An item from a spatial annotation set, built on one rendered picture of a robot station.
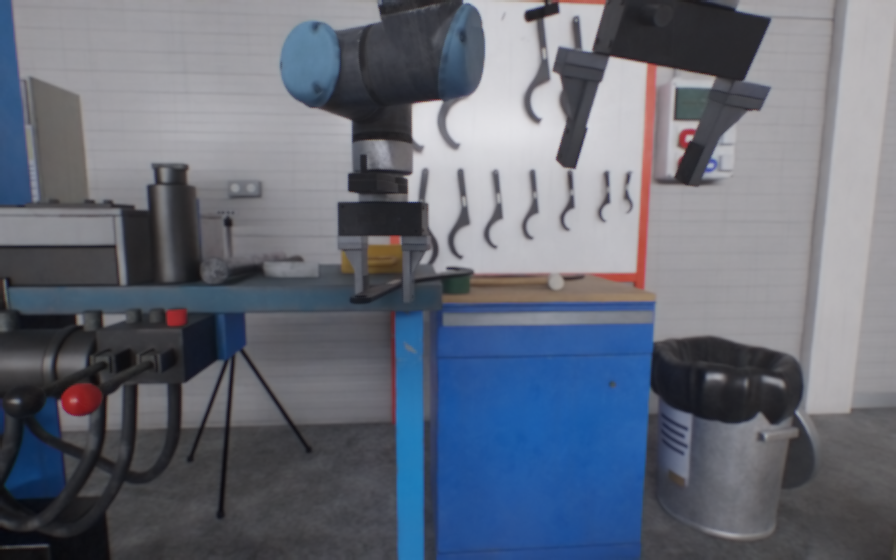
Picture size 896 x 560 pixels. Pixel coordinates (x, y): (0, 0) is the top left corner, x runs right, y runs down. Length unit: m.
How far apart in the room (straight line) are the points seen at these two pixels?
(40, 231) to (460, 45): 0.74
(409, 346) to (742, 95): 0.74
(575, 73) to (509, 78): 2.29
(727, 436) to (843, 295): 1.82
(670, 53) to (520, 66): 2.31
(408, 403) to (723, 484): 1.38
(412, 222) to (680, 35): 0.40
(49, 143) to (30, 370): 1.05
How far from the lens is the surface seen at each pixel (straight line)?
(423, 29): 0.53
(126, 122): 3.05
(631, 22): 0.46
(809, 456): 2.42
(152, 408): 3.17
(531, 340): 1.51
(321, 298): 0.81
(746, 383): 1.91
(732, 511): 2.16
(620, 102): 2.90
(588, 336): 1.57
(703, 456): 2.06
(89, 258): 0.96
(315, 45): 0.59
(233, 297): 0.85
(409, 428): 1.07
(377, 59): 0.55
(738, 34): 0.51
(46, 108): 1.85
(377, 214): 0.69
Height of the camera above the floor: 1.17
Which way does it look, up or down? 7 degrees down
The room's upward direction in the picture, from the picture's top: straight up
